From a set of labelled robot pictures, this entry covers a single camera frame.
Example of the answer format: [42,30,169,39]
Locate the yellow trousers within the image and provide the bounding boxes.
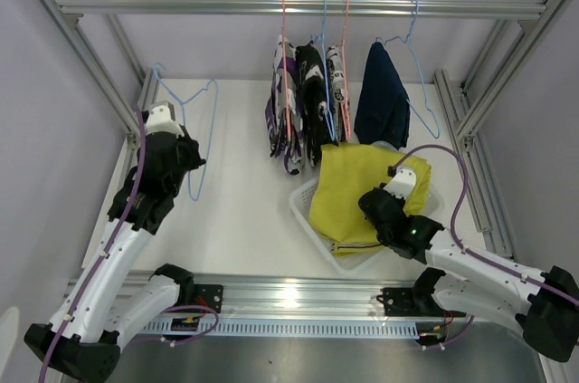
[308,142,432,258]

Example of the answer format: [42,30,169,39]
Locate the light blue wire hanger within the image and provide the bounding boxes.
[152,62,220,202]

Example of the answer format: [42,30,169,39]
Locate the navy blue denim trousers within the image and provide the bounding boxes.
[354,42,410,149]

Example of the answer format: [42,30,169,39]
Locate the blue hanger with navy trousers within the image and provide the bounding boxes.
[375,0,441,140]

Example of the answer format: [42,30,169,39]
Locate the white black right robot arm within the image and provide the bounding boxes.
[358,186,578,363]

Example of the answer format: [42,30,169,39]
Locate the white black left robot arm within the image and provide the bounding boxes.
[24,124,206,382]

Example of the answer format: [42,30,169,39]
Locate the newsprint patterned trousers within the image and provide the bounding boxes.
[326,45,351,142]

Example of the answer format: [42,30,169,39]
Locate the black white patterned trousers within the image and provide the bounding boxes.
[296,41,336,167]

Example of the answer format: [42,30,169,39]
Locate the pink hanger with newsprint trousers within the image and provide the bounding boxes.
[331,0,353,142]

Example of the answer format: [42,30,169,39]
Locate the purple camouflage trousers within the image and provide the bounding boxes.
[264,34,305,176]

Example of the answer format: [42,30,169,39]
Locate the pink hanger with camouflage trousers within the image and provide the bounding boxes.
[281,0,292,144]

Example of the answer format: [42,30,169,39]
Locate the blue hanger with black trousers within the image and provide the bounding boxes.
[312,0,337,143]

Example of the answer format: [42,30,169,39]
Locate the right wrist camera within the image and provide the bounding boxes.
[384,166,419,200]

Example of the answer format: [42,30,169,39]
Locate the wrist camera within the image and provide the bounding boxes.
[384,166,419,200]
[145,101,181,135]

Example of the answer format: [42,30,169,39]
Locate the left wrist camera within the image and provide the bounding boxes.
[145,101,181,135]

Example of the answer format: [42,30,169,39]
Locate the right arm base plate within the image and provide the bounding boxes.
[376,287,467,318]

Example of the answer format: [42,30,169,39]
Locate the slotted cable duct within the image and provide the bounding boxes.
[139,316,419,340]

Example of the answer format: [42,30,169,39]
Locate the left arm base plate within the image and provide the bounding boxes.
[187,284,224,313]

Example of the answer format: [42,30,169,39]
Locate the aluminium frame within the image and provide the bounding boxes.
[0,0,579,383]

